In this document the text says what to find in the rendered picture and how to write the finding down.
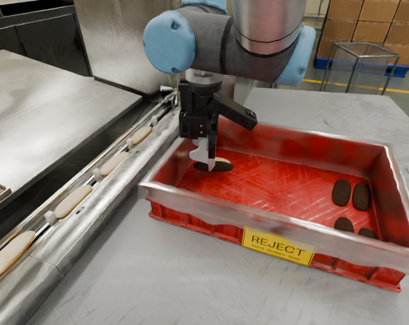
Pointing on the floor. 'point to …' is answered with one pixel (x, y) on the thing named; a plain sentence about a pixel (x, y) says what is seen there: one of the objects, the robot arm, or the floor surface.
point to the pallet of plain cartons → (372, 28)
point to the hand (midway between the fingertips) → (213, 161)
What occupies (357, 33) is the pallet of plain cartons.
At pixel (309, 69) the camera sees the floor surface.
